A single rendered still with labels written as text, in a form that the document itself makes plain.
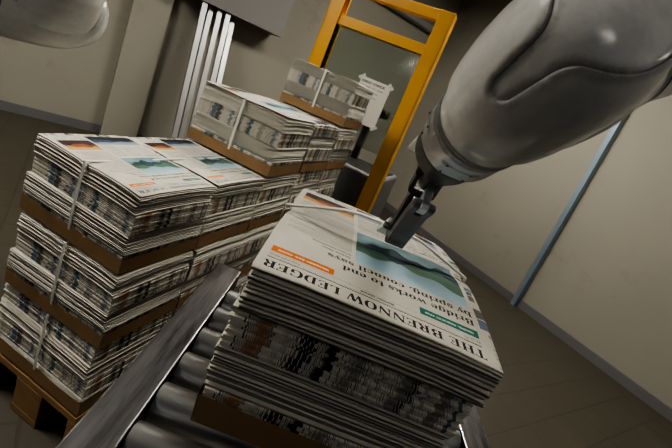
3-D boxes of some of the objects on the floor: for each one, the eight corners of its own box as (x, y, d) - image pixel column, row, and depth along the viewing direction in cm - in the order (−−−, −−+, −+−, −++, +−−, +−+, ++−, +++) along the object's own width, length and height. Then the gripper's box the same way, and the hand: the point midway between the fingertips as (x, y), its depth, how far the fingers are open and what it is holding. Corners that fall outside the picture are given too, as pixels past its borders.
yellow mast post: (241, 240, 286) (339, -25, 243) (248, 237, 295) (344, -19, 251) (252, 246, 284) (353, -21, 240) (258, 243, 292) (357, -15, 248)
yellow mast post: (320, 285, 269) (441, 8, 225) (325, 281, 277) (442, 14, 233) (331, 292, 266) (456, 13, 223) (336, 288, 275) (457, 18, 231)
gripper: (463, 30, 44) (406, 112, 65) (385, 239, 38) (349, 255, 59) (525, 58, 44) (448, 130, 65) (457, 270, 38) (396, 274, 59)
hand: (403, 187), depth 61 cm, fingers open, 13 cm apart
